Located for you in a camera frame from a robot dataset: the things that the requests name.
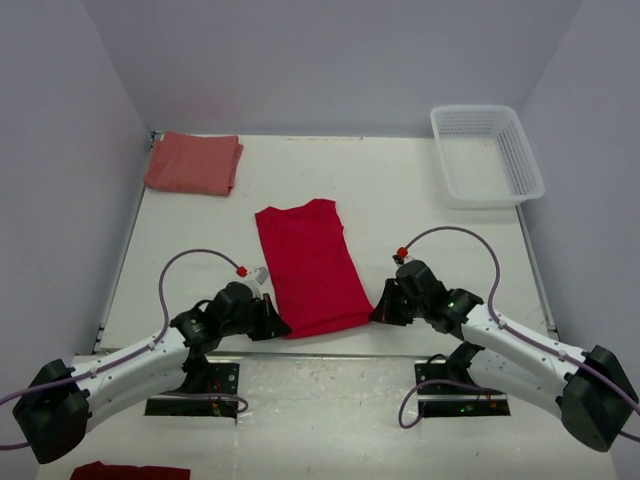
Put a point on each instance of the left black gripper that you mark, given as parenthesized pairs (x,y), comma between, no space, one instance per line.
(271,325)

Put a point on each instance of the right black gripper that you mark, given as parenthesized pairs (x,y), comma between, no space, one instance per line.
(385,313)

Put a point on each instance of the bright red t shirt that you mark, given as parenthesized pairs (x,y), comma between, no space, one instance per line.
(317,287)

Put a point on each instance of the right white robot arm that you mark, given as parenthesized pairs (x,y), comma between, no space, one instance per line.
(588,391)

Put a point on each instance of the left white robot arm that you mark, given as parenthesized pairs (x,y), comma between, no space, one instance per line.
(63,403)

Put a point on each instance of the white plastic basket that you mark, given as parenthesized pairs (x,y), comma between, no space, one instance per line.
(485,157)

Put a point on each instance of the folded pink t shirt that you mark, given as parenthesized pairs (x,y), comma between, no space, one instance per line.
(189,164)

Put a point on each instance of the dark red cloth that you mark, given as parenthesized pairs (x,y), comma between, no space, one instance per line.
(101,471)

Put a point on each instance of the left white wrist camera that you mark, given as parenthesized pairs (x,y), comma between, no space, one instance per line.
(254,279)

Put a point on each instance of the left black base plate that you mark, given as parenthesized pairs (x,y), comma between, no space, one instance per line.
(213,389)

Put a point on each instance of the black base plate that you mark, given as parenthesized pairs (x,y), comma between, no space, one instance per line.
(213,389)
(449,401)

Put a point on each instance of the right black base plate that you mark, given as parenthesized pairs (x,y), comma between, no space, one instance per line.
(449,401)

